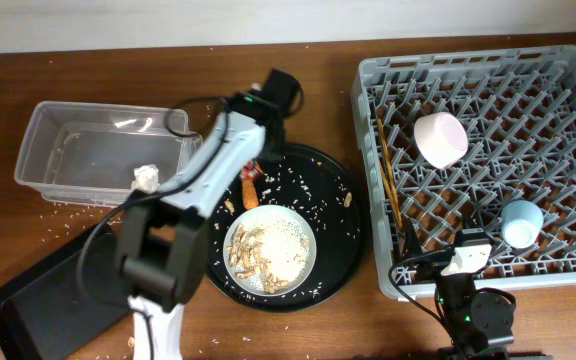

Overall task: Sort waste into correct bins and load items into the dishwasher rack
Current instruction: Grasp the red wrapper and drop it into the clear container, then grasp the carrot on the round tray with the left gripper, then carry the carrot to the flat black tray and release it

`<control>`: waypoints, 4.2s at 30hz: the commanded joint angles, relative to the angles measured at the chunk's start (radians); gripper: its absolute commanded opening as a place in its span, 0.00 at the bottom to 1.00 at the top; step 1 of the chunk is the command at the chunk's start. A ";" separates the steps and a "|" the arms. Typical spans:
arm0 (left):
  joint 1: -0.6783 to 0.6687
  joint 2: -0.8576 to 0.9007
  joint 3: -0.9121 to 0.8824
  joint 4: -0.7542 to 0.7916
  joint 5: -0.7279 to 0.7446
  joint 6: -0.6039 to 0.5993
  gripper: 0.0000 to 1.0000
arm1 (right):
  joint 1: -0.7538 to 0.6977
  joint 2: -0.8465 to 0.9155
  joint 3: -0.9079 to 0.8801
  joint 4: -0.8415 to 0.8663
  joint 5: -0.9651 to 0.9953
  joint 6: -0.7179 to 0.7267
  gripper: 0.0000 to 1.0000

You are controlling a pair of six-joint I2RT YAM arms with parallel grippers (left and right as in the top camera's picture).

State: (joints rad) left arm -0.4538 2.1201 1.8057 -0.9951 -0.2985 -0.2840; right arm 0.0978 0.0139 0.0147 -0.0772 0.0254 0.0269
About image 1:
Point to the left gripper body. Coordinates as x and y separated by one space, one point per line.
277 151

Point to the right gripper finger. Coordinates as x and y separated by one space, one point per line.
469 225
410 248

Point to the red snack wrapper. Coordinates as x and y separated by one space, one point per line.
251 171

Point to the orange carrot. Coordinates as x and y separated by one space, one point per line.
249 194

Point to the blue cup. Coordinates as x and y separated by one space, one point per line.
521 224

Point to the wooden chopstick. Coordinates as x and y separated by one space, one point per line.
392 197
386 158

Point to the pile of rice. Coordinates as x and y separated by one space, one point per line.
283 255

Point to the grey plate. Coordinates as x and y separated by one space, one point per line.
270 250

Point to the pile of peanut shells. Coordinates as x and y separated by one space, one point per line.
246 259

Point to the white tissue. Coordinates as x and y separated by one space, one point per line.
146 178

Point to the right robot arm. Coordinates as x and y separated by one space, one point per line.
478 320

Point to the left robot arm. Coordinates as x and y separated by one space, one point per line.
162 249

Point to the grey dishwasher rack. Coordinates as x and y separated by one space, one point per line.
518 108

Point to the peanut shell on tray left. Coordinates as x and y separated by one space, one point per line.
229 206

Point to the peanut shell on tray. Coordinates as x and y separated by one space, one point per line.
347 200
229 206

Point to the peanut shell on tray right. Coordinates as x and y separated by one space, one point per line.
347 200

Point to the round black tray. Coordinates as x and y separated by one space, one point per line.
314 185

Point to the clear plastic bin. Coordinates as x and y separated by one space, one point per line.
86 153

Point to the black rectangular bin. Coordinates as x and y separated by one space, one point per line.
42 313

